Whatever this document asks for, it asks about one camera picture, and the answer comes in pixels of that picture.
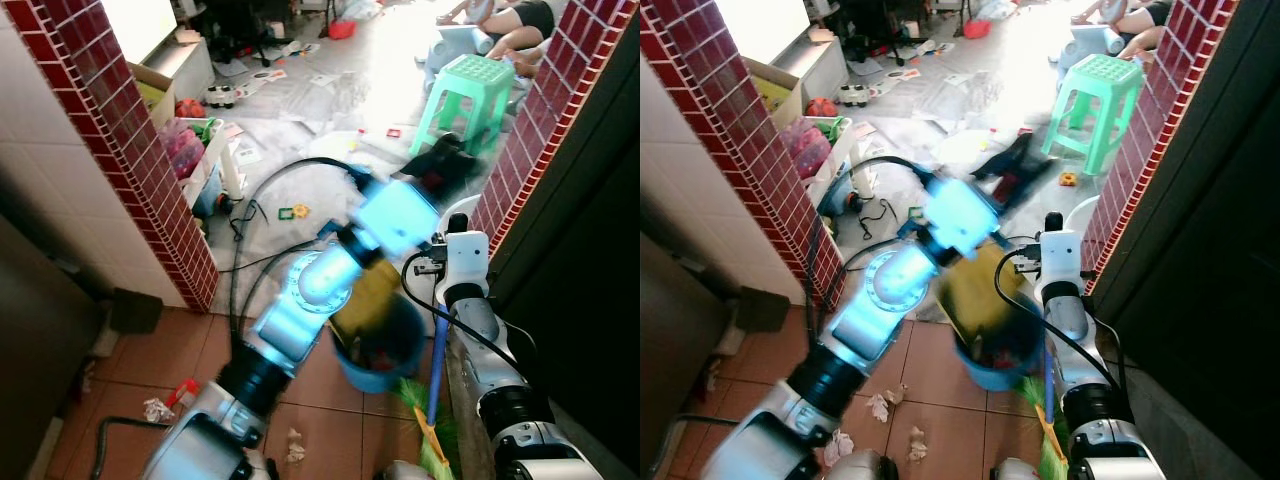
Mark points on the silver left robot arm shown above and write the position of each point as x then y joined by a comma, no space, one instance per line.
300,300
880,300

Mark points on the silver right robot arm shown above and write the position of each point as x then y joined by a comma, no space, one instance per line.
500,400
1095,400

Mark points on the green plastic stool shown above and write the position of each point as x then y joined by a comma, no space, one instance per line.
1100,90
470,85

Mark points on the red plastic basin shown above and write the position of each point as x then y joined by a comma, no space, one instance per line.
977,28
342,28

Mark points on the yellow green toy piece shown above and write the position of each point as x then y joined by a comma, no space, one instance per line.
293,212

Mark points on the blue plastic bucket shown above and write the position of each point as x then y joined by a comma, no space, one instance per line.
375,375
990,375

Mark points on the person in black shorts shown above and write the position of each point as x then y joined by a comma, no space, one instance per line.
1140,20
520,25

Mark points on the small toy car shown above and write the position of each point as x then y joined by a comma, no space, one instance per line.
222,97
855,95

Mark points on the white plastic bottle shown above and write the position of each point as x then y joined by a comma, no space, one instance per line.
233,170

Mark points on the brown cardboard box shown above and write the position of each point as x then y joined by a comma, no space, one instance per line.
775,95
150,95

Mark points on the stainless steel cabinet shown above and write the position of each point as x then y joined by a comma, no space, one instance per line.
675,350
40,350

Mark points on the grey robot leg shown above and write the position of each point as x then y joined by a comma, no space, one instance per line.
865,468
1010,470
405,472

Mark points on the crumpled white paper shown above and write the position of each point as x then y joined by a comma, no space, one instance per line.
838,448
877,406
295,445
916,445

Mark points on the black door stop block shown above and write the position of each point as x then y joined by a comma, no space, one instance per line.
135,310
762,310

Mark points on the crumpled paper with red wrapper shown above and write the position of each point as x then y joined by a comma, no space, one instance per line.
165,405

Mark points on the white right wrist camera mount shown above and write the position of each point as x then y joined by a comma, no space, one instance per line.
1060,262
467,265

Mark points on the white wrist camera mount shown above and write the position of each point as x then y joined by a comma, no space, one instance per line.
400,215
960,218
1060,262
467,265

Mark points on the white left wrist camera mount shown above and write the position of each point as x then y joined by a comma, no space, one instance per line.
960,218
400,215

